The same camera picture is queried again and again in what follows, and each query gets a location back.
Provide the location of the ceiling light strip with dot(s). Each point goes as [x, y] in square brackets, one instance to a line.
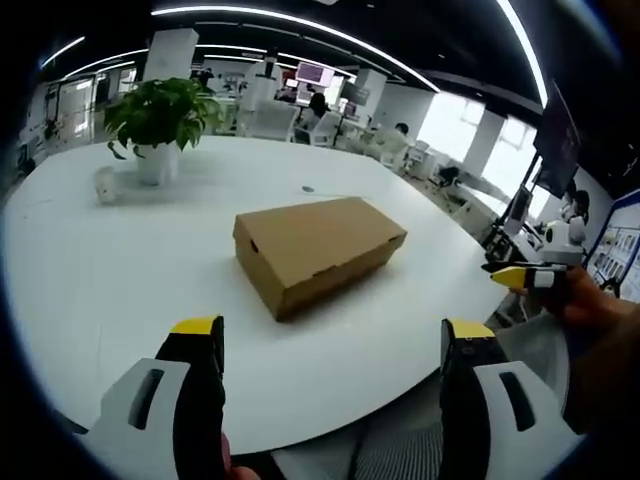
[525, 50]
[300, 25]

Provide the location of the brown cardboard shoe box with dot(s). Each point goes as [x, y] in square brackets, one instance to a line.
[320, 240]

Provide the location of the white office chair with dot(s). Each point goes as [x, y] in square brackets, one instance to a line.
[320, 129]
[274, 117]

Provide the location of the person's right hand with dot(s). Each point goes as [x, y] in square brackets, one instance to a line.
[585, 295]

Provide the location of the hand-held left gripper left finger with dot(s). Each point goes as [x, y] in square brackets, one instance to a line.
[150, 425]

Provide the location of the large dark screen on stand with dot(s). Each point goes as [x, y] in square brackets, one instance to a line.
[557, 140]

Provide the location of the pink lit monitor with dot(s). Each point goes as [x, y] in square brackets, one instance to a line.
[314, 73]

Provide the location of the person's left hand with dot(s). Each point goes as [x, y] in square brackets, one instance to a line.
[235, 457]

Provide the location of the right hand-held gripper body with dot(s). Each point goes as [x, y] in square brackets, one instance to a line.
[565, 245]

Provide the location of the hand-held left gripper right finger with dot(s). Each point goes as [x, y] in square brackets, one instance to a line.
[495, 430]

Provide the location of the potted green plant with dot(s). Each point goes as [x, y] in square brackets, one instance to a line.
[160, 115]

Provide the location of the blue framed picture board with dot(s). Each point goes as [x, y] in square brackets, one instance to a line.
[615, 250]

